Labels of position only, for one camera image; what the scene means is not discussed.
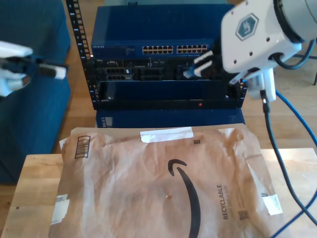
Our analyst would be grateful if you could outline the blue network cable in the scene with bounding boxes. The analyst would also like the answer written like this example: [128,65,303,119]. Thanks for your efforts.
[182,66,317,238]

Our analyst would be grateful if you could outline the black rack server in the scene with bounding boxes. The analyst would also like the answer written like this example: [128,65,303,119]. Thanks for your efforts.
[95,57,238,81]

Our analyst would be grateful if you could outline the black rack drawer unit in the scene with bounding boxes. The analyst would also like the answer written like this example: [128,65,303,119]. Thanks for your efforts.
[93,78,245,110]

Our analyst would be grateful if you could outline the blue sofa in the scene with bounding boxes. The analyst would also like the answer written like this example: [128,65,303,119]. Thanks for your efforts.
[0,0,72,185]

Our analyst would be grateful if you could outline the dark blue base box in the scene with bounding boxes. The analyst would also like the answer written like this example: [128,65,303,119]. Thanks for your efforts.
[95,108,246,129]

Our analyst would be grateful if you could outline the brown paper mailer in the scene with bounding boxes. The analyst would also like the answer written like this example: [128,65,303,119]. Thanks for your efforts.
[49,126,292,238]

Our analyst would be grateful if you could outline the black rack frame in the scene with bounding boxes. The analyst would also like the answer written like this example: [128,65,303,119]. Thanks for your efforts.
[65,0,248,111]

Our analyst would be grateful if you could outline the blue network switch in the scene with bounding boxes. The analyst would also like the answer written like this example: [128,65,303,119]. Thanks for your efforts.
[90,4,235,59]

